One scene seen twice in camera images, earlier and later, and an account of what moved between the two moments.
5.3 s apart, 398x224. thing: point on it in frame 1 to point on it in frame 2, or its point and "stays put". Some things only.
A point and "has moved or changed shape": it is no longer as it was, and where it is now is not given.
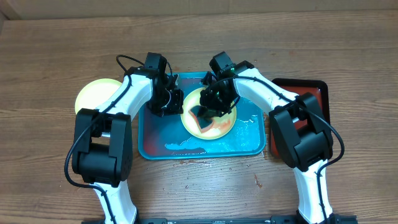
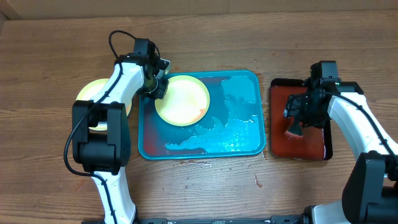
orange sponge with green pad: (203, 123) has moved or changed shape
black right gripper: (212, 109) to (296, 110)
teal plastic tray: (165, 137) stays put
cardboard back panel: (24, 10) stays put
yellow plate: (221, 126) has moved or changed shape
